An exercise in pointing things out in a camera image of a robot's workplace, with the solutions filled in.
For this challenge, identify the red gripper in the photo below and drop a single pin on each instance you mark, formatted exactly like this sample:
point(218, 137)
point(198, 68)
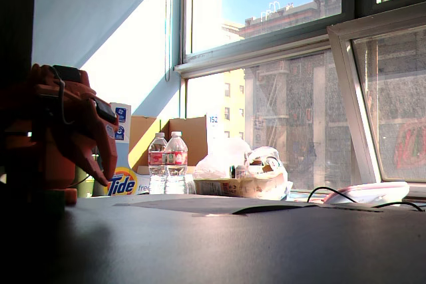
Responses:
point(94, 131)

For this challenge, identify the red robot arm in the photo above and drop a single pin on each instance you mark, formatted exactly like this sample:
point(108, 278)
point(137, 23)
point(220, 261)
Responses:
point(36, 84)

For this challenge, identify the green paper cup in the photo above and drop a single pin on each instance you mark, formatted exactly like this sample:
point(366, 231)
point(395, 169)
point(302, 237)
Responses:
point(81, 177)

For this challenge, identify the Tide detergent cardboard box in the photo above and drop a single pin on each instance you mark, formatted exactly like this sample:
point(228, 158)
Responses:
point(121, 184)

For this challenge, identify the clear plastic water bottle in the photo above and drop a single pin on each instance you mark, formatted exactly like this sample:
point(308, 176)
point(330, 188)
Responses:
point(156, 164)
point(176, 164)

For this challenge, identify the white numbered label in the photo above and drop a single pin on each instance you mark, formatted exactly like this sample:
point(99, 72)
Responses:
point(213, 121)

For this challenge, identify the clear plastic bag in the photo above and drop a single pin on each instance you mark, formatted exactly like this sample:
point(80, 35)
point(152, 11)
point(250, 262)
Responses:
point(219, 157)

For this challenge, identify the printed carton tray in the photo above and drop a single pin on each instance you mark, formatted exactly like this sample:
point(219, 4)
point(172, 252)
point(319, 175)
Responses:
point(233, 189)

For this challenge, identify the small drink can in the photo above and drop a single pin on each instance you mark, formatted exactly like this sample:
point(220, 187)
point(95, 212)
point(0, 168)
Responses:
point(240, 171)

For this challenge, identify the white framed window screen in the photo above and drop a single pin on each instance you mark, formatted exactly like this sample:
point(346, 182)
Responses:
point(342, 74)

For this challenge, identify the pink clear pencil case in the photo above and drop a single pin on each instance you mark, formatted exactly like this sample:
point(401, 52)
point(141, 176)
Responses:
point(366, 192)

